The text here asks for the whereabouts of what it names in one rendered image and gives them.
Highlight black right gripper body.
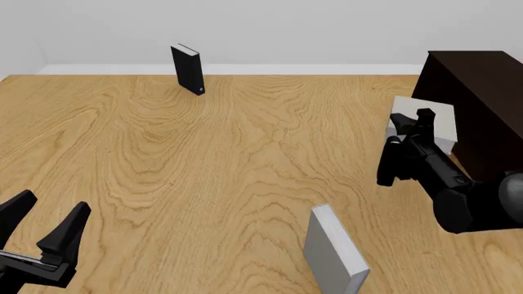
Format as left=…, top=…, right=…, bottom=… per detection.
left=387, top=131, right=439, bottom=154

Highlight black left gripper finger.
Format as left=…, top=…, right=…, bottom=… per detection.
left=35, top=201, right=92, bottom=268
left=0, top=189, right=39, bottom=250

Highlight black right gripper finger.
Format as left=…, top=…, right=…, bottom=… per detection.
left=415, top=107, right=436, bottom=136
left=389, top=113, right=417, bottom=136

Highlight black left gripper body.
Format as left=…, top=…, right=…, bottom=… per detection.
left=0, top=248, right=78, bottom=294

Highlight white hardcover book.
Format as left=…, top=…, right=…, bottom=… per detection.
left=385, top=96, right=458, bottom=156

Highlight dark brown wooden cabinet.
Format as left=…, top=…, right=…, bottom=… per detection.
left=411, top=50, right=523, bottom=185

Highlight grey hardcover book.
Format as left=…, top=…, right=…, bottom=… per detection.
left=302, top=203, right=371, bottom=294

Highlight black hardcover book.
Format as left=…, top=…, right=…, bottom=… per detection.
left=170, top=42, right=206, bottom=96

